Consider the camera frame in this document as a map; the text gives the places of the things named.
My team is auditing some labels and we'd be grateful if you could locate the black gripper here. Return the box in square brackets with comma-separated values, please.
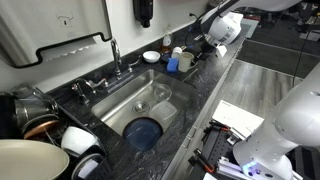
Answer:
[198, 41, 218, 62]

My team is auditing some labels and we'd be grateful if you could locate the beige cup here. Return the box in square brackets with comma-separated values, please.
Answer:
[178, 51, 195, 73]

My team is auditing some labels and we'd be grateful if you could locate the blue cup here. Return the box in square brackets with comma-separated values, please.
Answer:
[166, 57, 180, 73]

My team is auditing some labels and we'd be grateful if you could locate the clear thin straw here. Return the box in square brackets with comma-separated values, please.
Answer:
[181, 68, 200, 82]

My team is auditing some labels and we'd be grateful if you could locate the white printed mug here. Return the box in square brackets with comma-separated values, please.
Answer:
[170, 46, 184, 60]

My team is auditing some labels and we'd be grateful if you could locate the dish soap bottle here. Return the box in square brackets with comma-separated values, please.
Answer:
[162, 28, 174, 54]

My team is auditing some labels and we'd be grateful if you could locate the dark blue saucer plate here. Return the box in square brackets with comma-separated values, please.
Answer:
[159, 52, 173, 64]

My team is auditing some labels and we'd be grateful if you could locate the small white bowl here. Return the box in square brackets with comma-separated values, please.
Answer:
[142, 50, 161, 64]

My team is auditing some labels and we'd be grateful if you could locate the clear glass bowl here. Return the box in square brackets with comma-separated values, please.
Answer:
[153, 83, 173, 103]

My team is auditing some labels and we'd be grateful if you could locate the white paper booklet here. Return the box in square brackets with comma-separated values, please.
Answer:
[211, 99, 265, 139]

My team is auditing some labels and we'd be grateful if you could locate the metal sink drain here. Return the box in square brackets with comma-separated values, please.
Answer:
[132, 100, 151, 115]

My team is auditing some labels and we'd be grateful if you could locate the blue round plate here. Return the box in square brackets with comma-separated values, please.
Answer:
[122, 117, 164, 152]

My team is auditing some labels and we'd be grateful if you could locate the stainless steel sink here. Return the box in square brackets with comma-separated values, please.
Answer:
[90, 68, 197, 152]

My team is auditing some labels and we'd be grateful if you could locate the chrome sink sprayer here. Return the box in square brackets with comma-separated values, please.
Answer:
[71, 83, 91, 105]

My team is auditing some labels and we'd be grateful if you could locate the black dish rack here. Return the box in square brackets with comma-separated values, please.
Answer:
[0, 86, 113, 180]

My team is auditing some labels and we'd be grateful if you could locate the white bowl in rack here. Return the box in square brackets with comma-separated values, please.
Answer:
[60, 125, 101, 158]

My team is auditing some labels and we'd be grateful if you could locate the steel paper towel dispenser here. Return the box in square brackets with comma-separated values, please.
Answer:
[0, 0, 113, 69]

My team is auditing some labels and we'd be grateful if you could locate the dark rimmed white bowl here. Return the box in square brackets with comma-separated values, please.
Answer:
[70, 153, 105, 180]

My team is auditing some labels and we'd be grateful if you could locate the copper bottomed pan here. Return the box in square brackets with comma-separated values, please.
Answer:
[22, 114, 63, 141]

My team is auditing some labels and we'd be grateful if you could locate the stainless steel pot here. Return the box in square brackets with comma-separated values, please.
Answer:
[11, 84, 60, 133]

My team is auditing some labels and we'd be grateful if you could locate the large cream plate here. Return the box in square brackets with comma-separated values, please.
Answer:
[0, 139, 70, 180]

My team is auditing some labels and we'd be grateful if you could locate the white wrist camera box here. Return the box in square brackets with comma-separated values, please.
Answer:
[215, 44, 229, 58]

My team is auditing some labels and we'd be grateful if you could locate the chrome faucet handle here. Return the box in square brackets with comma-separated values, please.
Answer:
[127, 54, 143, 73]
[87, 77, 110, 90]

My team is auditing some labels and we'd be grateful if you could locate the black wall soap dispenser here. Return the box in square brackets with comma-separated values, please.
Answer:
[133, 0, 154, 29]

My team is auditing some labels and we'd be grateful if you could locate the black cable bundle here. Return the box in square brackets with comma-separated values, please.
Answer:
[291, 19, 320, 88]

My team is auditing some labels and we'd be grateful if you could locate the orange handled clamp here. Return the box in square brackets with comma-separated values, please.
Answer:
[193, 148, 216, 174]

